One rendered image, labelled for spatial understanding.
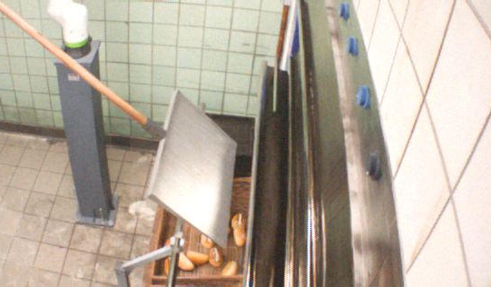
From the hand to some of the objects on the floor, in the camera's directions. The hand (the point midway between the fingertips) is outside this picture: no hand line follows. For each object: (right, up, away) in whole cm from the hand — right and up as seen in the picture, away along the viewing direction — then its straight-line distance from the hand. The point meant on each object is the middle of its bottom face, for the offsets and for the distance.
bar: (+52, -169, +114) cm, 210 cm away
